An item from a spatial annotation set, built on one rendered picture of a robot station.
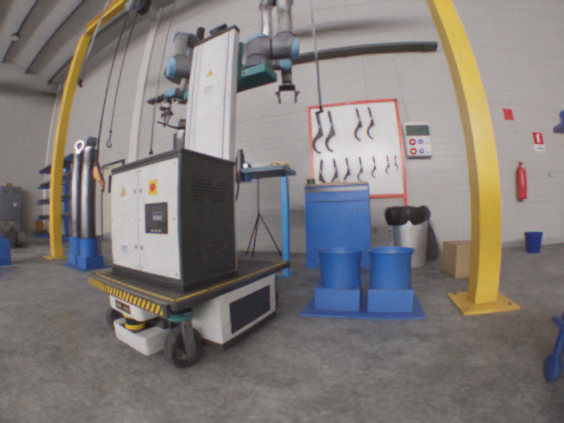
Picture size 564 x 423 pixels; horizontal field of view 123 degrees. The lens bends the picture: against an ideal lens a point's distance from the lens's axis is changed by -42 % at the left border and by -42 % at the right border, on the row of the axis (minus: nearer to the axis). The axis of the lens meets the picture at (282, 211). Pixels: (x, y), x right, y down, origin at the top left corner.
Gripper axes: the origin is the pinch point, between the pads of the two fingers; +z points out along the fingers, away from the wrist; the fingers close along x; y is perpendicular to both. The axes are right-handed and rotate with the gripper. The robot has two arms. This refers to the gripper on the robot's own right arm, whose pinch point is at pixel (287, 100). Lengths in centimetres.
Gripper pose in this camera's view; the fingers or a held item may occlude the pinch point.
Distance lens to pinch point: 217.0
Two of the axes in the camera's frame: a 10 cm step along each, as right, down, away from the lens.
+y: -3.0, 3.9, -8.7
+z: 0.3, 9.2, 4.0
